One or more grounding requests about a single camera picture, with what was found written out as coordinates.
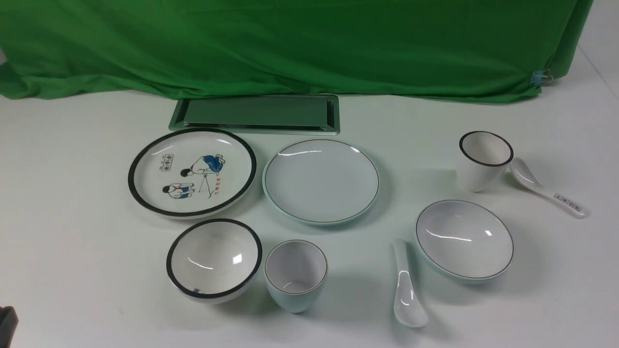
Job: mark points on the pale blue cup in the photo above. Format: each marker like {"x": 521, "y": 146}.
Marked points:
{"x": 295, "y": 273}

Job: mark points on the blue binder clip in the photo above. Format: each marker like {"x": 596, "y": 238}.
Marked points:
{"x": 541, "y": 78}

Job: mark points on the white spoon with label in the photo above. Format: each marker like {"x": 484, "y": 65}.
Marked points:
{"x": 526, "y": 179}

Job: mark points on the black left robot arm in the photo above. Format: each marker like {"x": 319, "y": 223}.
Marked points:
{"x": 8, "y": 325}

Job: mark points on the pale blue shallow bowl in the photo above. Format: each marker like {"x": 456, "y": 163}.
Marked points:
{"x": 463, "y": 241}

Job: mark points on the green backdrop cloth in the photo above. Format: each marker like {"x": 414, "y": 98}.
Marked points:
{"x": 482, "y": 51}

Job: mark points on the pale blue plain plate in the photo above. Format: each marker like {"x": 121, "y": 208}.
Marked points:
{"x": 322, "y": 182}

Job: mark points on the illustrated black-rimmed white plate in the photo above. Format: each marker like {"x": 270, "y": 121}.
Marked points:
{"x": 192, "y": 173}

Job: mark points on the metal table cable grommet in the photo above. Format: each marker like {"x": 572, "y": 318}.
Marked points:
{"x": 310, "y": 115}

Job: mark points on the black-rimmed white cup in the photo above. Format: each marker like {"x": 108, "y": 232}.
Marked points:
{"x": 485, "y": 157}

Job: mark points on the black-rimmed white bowl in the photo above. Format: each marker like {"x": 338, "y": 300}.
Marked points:
{"x": 214, "y": 261}

